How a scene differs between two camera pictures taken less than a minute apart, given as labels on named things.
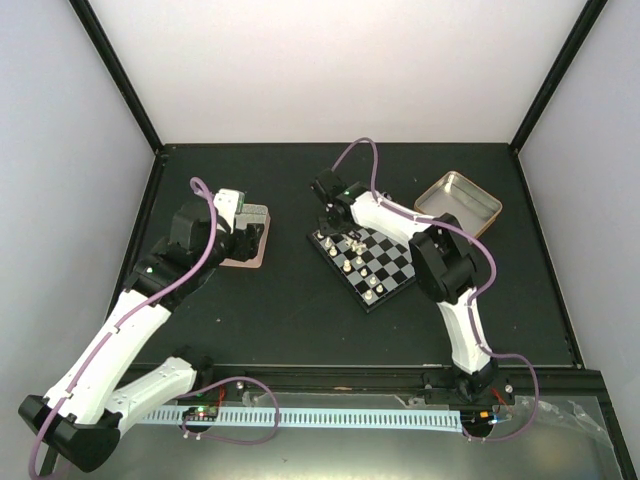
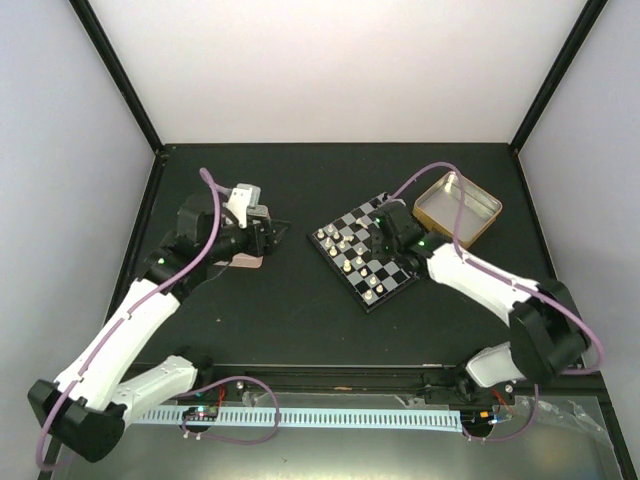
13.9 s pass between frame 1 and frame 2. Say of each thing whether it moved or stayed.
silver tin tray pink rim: stayed
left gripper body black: moved
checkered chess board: stayed
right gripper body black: moved
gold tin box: stayed
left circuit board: stayed
